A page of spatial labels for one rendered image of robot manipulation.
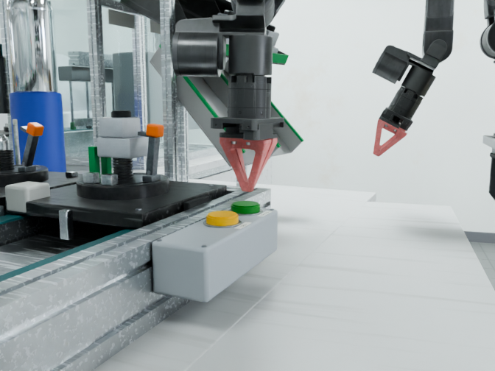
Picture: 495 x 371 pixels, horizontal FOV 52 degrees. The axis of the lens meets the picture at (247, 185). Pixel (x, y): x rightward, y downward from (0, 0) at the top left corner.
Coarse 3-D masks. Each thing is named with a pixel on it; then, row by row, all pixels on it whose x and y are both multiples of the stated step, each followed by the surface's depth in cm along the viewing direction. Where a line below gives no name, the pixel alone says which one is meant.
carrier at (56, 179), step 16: (16, 128) 94; (0, 144) 88; (16, 144) 95; (0, 160) 88; (16, 160) 95; (0, 176) 83; (16, 176) 84; (32, 176) 86; (48, 176) 91; (64, 176) 95; (80, 176) 95; (0, 192) 79
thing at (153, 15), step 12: (120, 0) 103; (132, 0) 101; (144, 0) 99; (156, 0) 98; (180, 0) 110; (192, 0) 109; (204, 0) 107; (144, 12) 100; (156, 12) 98; (180, 12) 95; (192, 12) 109; (204, 12) 107; (216, 12) 106; (228, 48) 92
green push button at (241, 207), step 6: (234, 204) 69; (240, 204) 69; (246, 204) 69; (252, 204) 69; (258, 204) 69; (234, 210) 68; (240, 210) 68; (246, 210) 68; (252, 210) 68; (258, 210) 69
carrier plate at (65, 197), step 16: (64, 192) 79; (176, 192) 79; (192, 192) 79; (208, 192) 80; (224, 192) 85; (32, 208) 72; (48, 208) 70; (64, 208) 69; (80, 208) 68; (96, 208) 67; (112, 208) 67; (128, 208) 67; (144, 208) 67; (160, 208) 68; (176, 208) 71; (112, 224) 66; (128, 224) 65; (144, 224) 65
